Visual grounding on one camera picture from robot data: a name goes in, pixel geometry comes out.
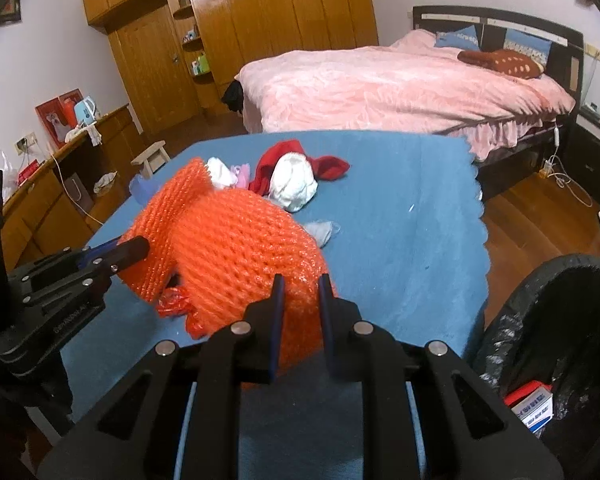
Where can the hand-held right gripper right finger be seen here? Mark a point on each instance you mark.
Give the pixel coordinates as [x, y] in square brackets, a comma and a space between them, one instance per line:
[328, 325]

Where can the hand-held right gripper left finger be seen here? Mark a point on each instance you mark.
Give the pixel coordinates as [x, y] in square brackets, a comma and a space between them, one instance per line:
[277, 320]

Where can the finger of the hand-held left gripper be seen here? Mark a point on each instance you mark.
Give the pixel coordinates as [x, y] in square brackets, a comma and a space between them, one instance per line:
[130, 249]
[101, 251]

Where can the blue plastic bag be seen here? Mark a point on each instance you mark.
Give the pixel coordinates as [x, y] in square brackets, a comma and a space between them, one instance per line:
[142, 190]

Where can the red plastic bag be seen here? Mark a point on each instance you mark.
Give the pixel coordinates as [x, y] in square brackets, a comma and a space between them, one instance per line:
[177, 305]

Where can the grey tissue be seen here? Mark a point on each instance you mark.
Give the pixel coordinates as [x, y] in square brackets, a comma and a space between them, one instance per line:
[320, 232]

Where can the small white tissue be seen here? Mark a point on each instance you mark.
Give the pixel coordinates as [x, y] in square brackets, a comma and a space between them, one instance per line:
[221, 172]

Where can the pink wrapper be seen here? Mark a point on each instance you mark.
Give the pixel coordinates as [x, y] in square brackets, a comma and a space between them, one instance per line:
[242, 175]

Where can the trash bin with black bag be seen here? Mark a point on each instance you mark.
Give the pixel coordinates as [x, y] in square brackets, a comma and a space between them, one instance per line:
[570, 320]

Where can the grey paper bag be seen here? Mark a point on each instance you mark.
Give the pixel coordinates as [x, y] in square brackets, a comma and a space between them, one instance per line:
[79, 192]

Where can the crumpled paper on floor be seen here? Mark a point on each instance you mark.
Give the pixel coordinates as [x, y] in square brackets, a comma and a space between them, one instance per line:
[105, 183]

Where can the long wooden dresser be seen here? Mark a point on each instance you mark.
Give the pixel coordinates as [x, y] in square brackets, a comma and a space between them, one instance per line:
[45, 210]

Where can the small wooden stool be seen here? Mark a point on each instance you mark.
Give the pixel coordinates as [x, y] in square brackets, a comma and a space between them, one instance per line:
[152, 155]

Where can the blue tablecloth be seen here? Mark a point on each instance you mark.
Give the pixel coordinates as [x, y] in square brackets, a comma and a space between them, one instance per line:
[405, 260]

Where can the small red box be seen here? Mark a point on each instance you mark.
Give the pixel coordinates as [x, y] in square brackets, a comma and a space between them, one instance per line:
[28, 171]

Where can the white cloth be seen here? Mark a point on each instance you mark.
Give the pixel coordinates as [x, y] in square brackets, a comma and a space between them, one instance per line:
[80, 134]

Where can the white plastic bag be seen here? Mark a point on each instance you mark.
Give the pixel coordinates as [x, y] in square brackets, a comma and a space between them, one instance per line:
[2, 170]

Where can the red gift box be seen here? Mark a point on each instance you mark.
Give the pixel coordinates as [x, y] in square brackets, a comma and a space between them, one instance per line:
[52, 122]

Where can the large white crumpled paper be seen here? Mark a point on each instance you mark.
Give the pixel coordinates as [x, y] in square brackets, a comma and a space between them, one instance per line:
[292, 182]

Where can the light blue kettle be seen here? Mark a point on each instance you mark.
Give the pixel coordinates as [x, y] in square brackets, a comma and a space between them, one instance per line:
[86, 112]

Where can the red cloth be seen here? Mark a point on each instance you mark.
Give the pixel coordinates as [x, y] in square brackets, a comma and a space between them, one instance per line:
[330, 166]

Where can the dark clothes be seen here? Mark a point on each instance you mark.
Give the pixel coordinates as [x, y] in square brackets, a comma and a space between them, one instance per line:
[234, 97]

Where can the green box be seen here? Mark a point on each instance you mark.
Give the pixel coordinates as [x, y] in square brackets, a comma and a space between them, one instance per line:
[203, 63]

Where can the red and blue carton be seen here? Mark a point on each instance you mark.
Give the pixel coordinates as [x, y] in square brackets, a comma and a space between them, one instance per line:
[530, 405]

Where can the pink bed blanket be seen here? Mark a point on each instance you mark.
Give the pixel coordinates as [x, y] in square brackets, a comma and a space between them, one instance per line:
[380, 85]

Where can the yellow floor plug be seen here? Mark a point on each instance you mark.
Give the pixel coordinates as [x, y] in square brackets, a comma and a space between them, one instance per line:
[547, 170]

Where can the wooden wardrobe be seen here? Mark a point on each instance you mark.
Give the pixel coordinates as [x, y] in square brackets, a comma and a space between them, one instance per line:
[280, 10]

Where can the white power strip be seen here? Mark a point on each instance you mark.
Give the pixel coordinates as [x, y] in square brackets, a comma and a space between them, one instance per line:
[557, 137]

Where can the blue pillow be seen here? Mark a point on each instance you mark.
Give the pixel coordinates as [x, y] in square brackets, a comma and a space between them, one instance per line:
[457, 39]
[527, 45]

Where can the brown dotted pillow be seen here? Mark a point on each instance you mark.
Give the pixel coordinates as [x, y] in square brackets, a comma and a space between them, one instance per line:
[505, 62]

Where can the bed with pink blanket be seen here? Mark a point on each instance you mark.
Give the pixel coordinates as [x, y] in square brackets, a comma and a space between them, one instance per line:
[565, 45]

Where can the wall socket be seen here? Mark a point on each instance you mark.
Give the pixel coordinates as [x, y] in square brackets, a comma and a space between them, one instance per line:
[25, 144]

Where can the framed wall picture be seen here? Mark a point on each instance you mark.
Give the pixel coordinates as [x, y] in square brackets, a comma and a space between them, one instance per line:
[10, 7]

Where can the beige wall socket strip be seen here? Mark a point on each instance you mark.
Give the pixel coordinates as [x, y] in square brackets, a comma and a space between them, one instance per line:
[594, 52]

